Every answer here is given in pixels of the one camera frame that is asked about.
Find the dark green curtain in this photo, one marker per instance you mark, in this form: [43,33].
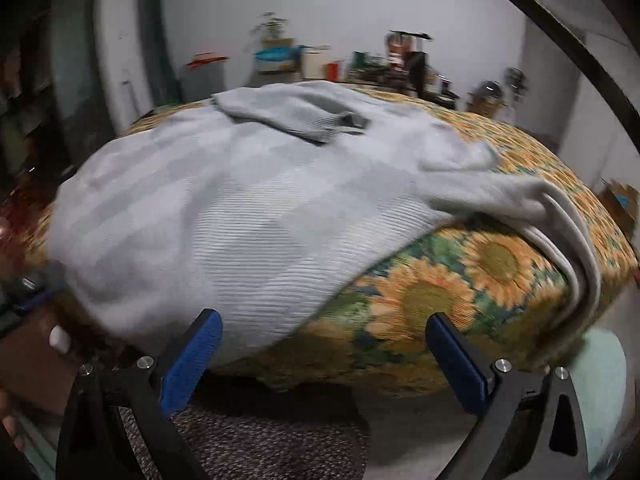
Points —
[160,35]

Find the person's speckled knit garment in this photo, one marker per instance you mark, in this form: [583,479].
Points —
[270,445]

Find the grey knit sweater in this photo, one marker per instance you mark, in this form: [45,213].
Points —
[225,210]

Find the sunflower print blanket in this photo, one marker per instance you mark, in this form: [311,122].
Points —
[435,300]

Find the black standing fan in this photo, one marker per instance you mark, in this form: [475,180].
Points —
[516,80]

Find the red white tote bag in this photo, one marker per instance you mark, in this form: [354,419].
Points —
[399,52]

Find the potted plant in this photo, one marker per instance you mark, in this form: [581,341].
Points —
[270,26]

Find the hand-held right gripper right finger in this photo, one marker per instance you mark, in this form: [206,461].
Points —
[457,365]

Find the grey cabinet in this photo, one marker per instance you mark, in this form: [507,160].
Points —
[202,85]

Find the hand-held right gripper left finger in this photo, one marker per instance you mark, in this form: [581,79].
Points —
[192,360]

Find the blue plastic bag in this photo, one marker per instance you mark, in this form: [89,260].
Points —
[272,54]

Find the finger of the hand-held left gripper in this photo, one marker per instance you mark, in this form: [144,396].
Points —
[40,292]

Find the red cloth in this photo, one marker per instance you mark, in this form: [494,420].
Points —
[207,60]

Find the red box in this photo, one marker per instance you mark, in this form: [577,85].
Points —
[333,70]

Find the white storage container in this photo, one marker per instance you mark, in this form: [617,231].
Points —
[315,62]

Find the open cardboard box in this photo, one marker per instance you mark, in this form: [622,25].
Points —
[620,207]

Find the green box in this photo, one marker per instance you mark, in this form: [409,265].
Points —
[360,60]

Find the cluttered table with items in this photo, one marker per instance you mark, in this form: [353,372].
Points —
[417,67]

